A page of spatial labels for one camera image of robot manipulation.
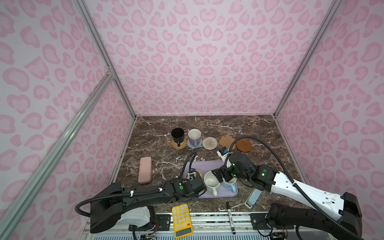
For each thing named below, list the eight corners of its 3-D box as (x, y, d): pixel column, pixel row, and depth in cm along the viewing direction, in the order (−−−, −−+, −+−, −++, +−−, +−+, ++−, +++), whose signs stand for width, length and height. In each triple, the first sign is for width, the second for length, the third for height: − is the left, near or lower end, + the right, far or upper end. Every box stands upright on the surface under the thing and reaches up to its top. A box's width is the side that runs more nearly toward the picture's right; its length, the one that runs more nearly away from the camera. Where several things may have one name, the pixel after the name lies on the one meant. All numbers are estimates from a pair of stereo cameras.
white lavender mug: (195, 150, 102) (195, 142, 94) (186, 140, 107) (185, 132, 100) (204, 144, 105) (205, 136, 97) (195, 135, 110) (195, 126, 103)
